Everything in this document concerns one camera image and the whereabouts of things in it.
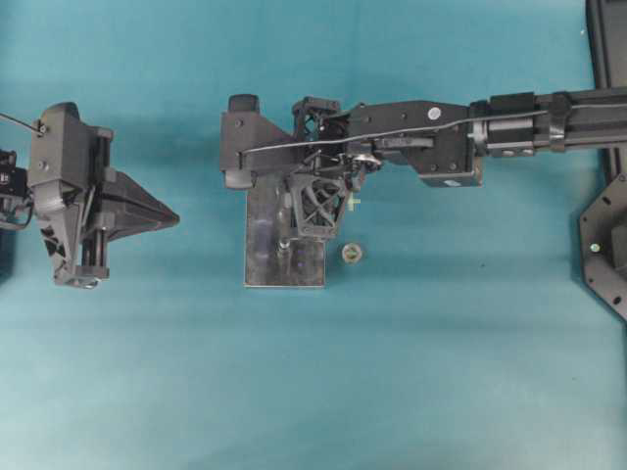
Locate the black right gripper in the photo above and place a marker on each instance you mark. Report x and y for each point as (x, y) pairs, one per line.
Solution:
(318, 187)

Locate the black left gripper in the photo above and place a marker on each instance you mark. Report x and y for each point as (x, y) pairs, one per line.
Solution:
(77, 235)

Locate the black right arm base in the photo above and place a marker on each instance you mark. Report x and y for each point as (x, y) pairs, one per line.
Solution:
(602, 228)

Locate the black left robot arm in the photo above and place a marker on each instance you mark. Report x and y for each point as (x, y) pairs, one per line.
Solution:
(16, 197)

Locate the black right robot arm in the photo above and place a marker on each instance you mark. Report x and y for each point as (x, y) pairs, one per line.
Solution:
(443, 143)

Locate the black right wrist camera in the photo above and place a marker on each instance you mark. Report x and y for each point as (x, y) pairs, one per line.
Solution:
(242, 128)

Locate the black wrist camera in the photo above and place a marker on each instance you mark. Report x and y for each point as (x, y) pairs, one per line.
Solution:
(57, 162)
(242, 128)

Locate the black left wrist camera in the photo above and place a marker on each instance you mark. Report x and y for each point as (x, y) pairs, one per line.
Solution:
(57, 162)

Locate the grey metal base plate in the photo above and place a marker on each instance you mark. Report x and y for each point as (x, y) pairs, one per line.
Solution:
(275, 255)

